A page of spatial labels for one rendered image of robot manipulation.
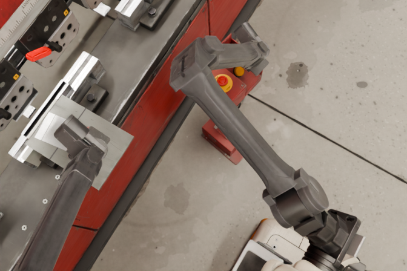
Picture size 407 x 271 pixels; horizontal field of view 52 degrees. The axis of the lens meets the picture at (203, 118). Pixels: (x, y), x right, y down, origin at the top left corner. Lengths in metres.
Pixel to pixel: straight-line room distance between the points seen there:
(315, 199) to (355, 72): 1.66
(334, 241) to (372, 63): 1.70
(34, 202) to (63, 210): 0.55
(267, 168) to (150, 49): 0.74
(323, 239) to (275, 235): 0.95
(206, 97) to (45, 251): 0.41
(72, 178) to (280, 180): 0.43
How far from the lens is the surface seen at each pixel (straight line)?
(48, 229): 0.83
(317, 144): 2.29
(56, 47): 1.09
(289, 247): 1.90
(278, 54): 2.44
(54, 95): 1.35
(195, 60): 0.82
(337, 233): 0.96
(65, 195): 0.89
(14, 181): 1.46
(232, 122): 0.84
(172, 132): 2.21
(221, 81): 1.47
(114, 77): 1.45
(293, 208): 0.91
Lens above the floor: 2.16
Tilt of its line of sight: 72 degrees down
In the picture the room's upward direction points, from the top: 7 degrees counter-clockwise
